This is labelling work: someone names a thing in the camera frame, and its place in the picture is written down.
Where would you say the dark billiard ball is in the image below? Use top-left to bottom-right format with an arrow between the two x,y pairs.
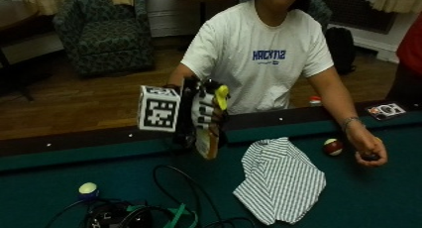
359,152 -> 382,162

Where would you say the red and white billiard ball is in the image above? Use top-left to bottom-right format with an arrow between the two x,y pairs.
322,138 -> 344,157

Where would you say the white marker cube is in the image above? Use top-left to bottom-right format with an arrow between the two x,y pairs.
135,84 -> 182,134

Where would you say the small black printed card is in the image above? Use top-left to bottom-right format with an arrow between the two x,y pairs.
363,102 -> 407,121

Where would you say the the person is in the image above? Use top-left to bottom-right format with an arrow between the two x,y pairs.
165,0 -> 388,169

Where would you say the striped white cloth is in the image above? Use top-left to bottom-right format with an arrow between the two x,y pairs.
231,136 -> 328,226

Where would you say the white radiator cover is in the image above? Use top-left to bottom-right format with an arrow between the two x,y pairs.
145,0 -> 204,38

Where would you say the patterned green armchair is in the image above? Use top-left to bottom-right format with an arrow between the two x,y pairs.
306,0 -> 334,33
51,0 -> 155,77

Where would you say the black electronic device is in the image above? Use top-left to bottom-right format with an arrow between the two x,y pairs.
83,200 -> 155,228

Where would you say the dark wooden side table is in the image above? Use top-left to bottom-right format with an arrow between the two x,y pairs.
0,0 -> 57,102

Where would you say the metal wrist bracelet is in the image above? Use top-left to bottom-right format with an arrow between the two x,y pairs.
340,116 -> 366,133

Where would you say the black looped cable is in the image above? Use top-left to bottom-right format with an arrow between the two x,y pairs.
151,164 -> 226,228

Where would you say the dark pool table rail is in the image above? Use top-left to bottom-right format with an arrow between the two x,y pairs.
0,99 -> 422,159

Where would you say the green strap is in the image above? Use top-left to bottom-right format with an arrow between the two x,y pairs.
125,202 -> 201,228

